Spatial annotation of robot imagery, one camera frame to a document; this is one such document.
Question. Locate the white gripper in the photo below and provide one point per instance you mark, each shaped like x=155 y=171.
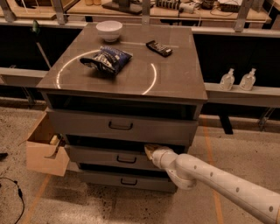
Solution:
x=157 y=156

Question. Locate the grey drawer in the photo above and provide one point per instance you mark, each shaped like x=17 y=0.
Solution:
x=151 y=181
x=123 y=127
x=117 y=158

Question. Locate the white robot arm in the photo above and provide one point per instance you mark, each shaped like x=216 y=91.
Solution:
x=184 y=170

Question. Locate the grey top drawer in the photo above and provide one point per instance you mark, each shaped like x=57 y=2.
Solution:
x=123 y=127

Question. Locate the grey bottom drawer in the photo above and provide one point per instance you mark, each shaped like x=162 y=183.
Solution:
x=151 y=181

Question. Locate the grey drawer cabinet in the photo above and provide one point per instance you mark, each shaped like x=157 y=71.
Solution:
x=150 y=85

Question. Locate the blue chip bag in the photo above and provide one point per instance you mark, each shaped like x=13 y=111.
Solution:
x=108 y=60

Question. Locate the dark snack bar packet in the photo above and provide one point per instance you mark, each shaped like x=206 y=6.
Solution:
x=159 y=48

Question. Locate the clear sanitizer bottle left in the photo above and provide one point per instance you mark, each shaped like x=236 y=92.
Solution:
x=227 y=80

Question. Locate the clear sanitizer bottle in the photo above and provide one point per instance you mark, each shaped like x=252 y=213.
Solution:
x=248 y=80
x=227 y=80

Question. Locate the cardboard box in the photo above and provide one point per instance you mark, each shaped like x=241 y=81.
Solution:
x=45 y=150

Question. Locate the clear sanitizer bottle right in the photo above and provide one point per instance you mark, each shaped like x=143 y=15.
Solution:
x=248 y=80

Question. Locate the white ceramic bowl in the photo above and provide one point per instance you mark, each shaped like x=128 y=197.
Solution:
x=110 y=30

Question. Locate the power strip on bench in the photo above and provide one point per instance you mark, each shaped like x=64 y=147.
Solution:
x=176 y=5

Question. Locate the wooden workbench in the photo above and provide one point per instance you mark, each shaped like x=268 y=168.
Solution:
x=78 y=7

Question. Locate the grey metal rail shelf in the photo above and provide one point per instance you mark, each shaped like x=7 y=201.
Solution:
x=268 y=97

